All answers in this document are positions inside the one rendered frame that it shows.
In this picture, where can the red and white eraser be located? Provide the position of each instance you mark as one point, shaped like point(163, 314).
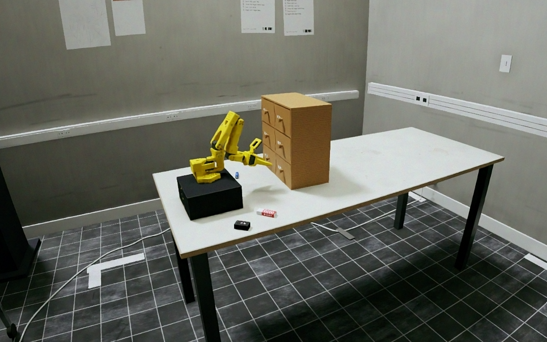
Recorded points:
point(266, 212)

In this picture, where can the brown wooden chest of drawers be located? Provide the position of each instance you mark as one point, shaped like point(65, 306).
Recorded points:
point(310, 138)

